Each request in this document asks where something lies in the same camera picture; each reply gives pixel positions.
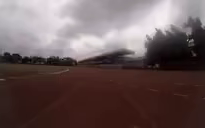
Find roofed grandstand building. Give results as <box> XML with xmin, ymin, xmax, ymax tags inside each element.
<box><xmin>77</xmin><ymin>48</ymin><xmax>145</xmax><ymax>67</ymax></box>

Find dark tall trees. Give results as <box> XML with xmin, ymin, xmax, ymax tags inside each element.
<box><xmin>143</xmin><ymin>16</ymin><xmax>205</xmax><ymax>71</ymax></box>

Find red running track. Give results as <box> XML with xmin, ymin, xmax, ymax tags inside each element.
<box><xmin>0</xmin><ymin>65</ymin><xmax>205</xmax><ymax>128</ymax></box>

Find row of trees and buildings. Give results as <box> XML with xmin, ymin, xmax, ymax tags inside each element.
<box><xmin>0</xmin><ymin>49</ymin><xmax>79</xmax><ymax>67</ymax></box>

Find grass field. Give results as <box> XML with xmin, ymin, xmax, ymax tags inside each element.
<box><xmin>0</xmin><ymin>63</ymin><xmax>94</xmax><ymax>80</ymax></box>

